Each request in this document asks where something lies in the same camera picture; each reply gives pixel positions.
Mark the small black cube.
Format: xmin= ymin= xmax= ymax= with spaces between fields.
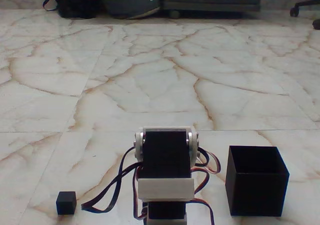
xmin=56 ymin=191 xmax=77 ymax=216

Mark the black box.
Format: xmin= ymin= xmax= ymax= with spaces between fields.
xmin=225 ymin=145 xmax=290 ymax=217

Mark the dark grey cushion bag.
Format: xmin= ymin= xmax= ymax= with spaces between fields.
xmin=96 ymin=0 xmax=161 ymax=20

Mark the black backpack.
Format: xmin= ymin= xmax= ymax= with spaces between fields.
xmin=42 ymin=0 xmax=101 ymax=19

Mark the black office chair base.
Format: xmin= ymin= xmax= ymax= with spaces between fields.
xmin=289 ymin=0 xmax=320 ymax=31

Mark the red white black servo cable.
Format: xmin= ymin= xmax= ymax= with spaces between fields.
xmin=187 ymin=146 xmax=222 ymax=225

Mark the black servo cable bundle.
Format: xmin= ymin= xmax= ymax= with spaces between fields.
xmin=80 ymin=146 xmax=141 ymax=213

